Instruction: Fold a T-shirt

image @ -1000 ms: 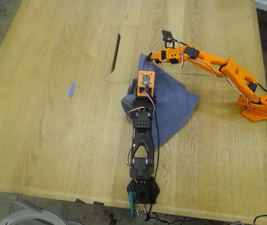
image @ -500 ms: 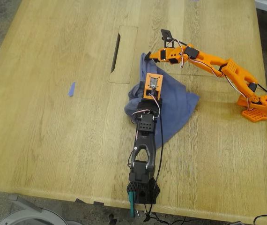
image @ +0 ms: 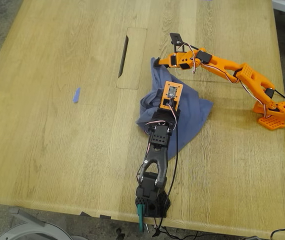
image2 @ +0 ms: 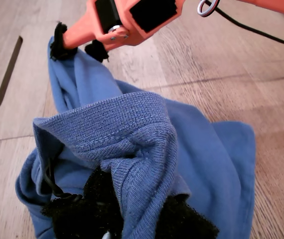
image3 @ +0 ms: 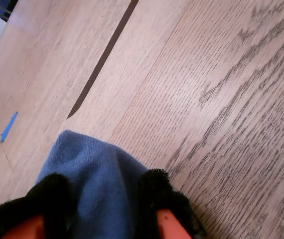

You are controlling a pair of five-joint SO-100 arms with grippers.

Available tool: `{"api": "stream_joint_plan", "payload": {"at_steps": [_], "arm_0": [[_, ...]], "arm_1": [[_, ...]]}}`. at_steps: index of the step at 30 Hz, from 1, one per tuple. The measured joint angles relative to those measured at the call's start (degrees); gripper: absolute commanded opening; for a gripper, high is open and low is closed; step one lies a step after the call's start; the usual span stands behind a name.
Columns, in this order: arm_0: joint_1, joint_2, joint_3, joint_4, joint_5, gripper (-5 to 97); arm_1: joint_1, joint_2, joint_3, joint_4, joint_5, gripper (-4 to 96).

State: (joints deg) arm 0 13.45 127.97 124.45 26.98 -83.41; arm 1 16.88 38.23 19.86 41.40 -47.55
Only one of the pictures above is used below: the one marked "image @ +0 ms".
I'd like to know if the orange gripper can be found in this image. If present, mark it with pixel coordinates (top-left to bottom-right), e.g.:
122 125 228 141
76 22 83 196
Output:
153 48 205 70

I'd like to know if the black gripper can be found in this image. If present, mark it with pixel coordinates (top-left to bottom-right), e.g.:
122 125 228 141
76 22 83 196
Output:
151 107 181 126

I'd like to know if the blue printed T-shirt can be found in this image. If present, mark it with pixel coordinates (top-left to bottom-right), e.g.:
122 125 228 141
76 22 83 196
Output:
135 56 215 161

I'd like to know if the blue tape piece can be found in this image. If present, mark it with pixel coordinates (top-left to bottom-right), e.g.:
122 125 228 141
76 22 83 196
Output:
72 87 81 104

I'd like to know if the green table clamp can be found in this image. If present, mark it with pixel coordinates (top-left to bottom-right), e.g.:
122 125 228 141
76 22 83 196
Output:
136 203 145 233

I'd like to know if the black chair caster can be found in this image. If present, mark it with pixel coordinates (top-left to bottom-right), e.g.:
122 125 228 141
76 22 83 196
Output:
115 227 126 240

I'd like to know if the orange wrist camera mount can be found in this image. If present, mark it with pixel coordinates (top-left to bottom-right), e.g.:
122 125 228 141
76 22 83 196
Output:
160 80 184 110

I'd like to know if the wooden table cable hatch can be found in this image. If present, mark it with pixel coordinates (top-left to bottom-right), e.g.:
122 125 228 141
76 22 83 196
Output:
116 26 148 90

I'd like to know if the thin black camera cable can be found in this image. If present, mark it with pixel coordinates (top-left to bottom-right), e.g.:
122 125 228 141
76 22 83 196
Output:
152 97 180 238
182 42 285 102

